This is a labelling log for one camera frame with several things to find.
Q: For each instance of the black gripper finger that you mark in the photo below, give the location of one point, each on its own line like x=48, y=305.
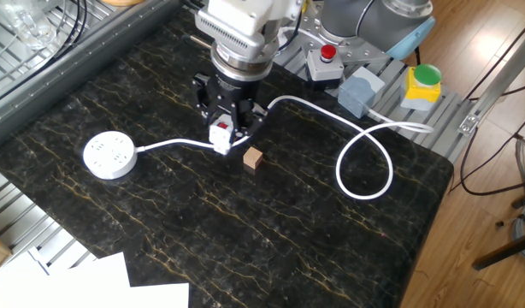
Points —
x=249, y=122
x=202, y=96

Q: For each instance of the dark furniture leg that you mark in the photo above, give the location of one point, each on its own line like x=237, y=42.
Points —
x=502, y=252

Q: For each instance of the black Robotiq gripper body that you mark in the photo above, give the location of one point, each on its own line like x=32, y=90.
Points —
x=232, y=94

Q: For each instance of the printed white paper sheet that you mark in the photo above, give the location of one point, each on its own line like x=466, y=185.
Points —
x=160, y=297

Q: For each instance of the brass pin on flange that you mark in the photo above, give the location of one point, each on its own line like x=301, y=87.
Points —
x=200, y=41

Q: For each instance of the grey box red button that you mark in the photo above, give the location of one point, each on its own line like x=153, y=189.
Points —
x=324, y=68

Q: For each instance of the yellow box green button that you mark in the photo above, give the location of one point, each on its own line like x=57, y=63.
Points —
x=420, y=92

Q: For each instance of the white bulb holder red switch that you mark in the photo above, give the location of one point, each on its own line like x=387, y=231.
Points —
x=221, y=134

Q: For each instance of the blue-grey junction box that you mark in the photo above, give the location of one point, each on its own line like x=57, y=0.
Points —
x=358, y=96

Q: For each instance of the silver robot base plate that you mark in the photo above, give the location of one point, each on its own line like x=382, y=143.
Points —
x=352, y=53

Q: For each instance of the round white power socket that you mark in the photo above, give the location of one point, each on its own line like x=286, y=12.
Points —
x=110, y=155

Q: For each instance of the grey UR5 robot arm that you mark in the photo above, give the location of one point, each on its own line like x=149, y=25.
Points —
x=245, y=17

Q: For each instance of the small yellow plastic piece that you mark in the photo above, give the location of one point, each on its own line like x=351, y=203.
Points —
x=304, y=5

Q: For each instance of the small wooden cube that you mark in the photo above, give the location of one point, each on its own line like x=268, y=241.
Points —
x=252, y=158

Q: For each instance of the aluminium frame bar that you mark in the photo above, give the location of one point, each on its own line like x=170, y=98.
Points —
x=502, y=77

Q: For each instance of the clear glass cup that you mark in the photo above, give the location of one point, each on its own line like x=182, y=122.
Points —
x=27, y=25

